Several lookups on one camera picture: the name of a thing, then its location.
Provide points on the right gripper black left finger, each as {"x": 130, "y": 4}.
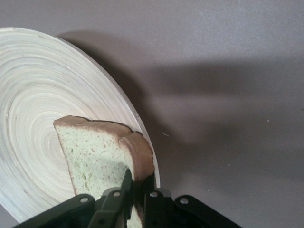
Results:
{"x": 111, "y": 206}

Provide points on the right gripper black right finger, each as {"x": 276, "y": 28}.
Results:
{"x": 161, "y": 211}

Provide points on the brown-crusted bread slice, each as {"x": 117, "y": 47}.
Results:
{"x": 95, "y": 152}

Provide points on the round pale bamboo plate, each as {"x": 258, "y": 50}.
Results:
{"x": 35, "y": 83}

